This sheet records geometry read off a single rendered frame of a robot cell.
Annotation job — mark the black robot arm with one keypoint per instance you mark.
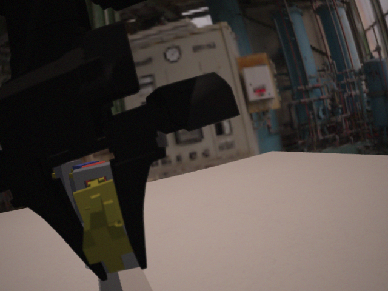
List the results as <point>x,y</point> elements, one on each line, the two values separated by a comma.
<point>55,103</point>

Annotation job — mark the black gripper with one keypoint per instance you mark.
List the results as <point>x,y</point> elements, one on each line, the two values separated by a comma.
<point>131,136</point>

